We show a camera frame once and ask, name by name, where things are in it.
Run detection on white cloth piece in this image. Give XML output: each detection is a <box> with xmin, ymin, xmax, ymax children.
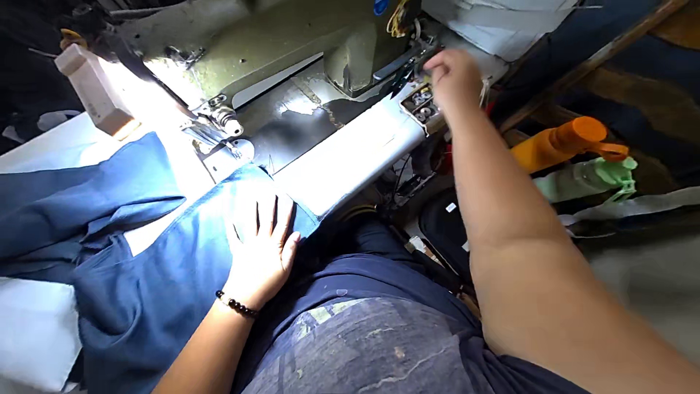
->
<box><xmin>0</xmin><ymin>277</ymin><xmax>83</xmax><ymax>394</ymax></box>

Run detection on person's right hand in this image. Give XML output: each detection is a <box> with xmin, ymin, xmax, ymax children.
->
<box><xmin>423</xmin><ymin>49</ymin><xmax>483</xmax><ymax>122</ymax></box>

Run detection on black scissors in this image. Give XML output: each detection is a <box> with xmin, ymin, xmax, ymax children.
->
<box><xmin>389</xmin><ymin>61</ymin><xmax>416</xmax><ymax>100</ymax></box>

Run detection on person's body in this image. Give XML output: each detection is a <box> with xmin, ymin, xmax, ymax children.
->
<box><xmin>232</xmin><ymin>254</ymin><xmax>594</xmax><ymax>394</ymax></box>

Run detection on orange bottle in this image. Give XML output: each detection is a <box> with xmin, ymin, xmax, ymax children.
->
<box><xmin>510</xmin><ymin>116</ymin><xmax>630</xmax><ymax>175</ymax></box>

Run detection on black case with label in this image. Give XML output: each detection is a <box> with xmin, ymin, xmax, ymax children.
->
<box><xmin>419</xmin><ymin>188</ymin><xmax>474</xmax><ymax>284</ymax></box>

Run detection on beige rectangular block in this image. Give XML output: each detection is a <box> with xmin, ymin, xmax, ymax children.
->
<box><xmin>55</xmin><ymin>44</ymin><xmax>141</xmax><ymax>141</ymax></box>

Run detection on white fabric strip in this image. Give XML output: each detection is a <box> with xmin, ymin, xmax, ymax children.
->
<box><xmin>559</xmin><ymin>186</ymin><xmax>700</xmax><ymax>227</ymax></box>

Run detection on olive green sewing machine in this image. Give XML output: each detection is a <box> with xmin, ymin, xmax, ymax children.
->
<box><xmin>106</xmin><ymin>0</ymin><xmax>423</xmax><ymax>184</ymax></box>

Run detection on small compartment tray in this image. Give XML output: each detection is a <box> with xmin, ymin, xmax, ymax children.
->
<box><xmin>400</xmin><ymin>82</ymin><xmax>445</xmax><ymax>136</ymax></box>

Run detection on white plastic sack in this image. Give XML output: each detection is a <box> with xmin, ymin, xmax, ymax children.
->
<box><xmin>421</xmin><ymin>0</ymin><xmax>580</xmax><ymax>62</ymax></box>

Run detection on blue fabric garment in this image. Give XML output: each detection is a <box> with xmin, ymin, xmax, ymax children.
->
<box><xmin>0</xmin><ymin>132</ymin><xmax>320</xmax><ymax>394</ymax></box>

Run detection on person's left forearm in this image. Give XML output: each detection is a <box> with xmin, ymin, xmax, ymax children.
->
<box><xmin>151</xmin><ymin>291</ymin><xmax>258</xmax><ymax>394</ymax></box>

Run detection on wooden pole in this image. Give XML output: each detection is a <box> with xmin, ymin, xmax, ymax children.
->
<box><xmin>499</xmin><ymin>0</ymin><xmax>691</xmax><ymax>134</ymax></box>

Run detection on yellow thread bundle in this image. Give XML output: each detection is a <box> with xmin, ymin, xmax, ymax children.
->
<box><xmin>386</xmin><ymin>0</ymin><xmax>411</xmax><ymax>38</ymax></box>

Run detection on person's legs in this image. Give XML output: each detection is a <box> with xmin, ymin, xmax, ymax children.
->
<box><xmin>295</xmin><ymin>205</ymin><xmax>433</xmax><ymax>277</ymax></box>

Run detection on person's left hand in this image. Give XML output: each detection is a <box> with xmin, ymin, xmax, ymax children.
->
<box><xmin>223</xmin><ymin>192</ymin><xmax>302</xmax><ymax>312</ymax></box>

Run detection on person's right forearm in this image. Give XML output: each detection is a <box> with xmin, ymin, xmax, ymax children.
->
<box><xmin>446</xmin><ymin>104</ymin><xmax>700</xmax><ymax>394</ymax></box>

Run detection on pile of metal bobbins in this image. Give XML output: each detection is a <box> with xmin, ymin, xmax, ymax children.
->
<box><xmin>411</xmin><ymin>88</ymin><xmax>438</xmax><ymax>123</ymax></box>

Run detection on light green bottle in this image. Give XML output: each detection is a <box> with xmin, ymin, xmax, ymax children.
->
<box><xmin>533</xmin><ymin>157</ymin><xmax>638</xmax><ymax>204</ymax></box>

